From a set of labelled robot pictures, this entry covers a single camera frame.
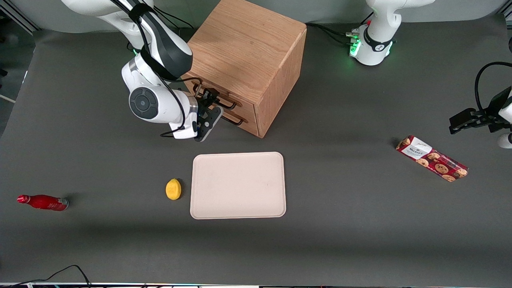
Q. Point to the yellow lemon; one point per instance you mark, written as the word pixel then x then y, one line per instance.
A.
pixel 173 189

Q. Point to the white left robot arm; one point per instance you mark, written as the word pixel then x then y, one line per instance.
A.
pixel 378 28

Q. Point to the red cookie box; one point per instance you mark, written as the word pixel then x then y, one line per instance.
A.
pixel 432 158

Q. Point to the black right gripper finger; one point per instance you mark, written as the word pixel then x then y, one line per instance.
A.
pixel 216 99
pixel 207 96

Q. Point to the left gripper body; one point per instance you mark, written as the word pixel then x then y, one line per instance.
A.
pixel 490 116

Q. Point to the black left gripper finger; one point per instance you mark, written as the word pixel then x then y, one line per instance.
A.
pixel 470 113
pixel 460 124

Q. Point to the aluminium frame profile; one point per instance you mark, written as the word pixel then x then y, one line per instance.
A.
pixel 18 18

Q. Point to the beige rectangular tray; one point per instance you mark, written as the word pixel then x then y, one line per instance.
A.
pixel 238 185

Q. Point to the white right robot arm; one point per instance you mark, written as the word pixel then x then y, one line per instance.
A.
pixel 160 44

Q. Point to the oak wooden drawer cabinet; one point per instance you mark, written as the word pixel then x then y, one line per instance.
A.
pixel 244 40

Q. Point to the red bottle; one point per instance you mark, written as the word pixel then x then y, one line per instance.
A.
pixel 44 202

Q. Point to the wooden drawer front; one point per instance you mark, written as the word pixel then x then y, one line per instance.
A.
pixel 248 110
pixel 250 124

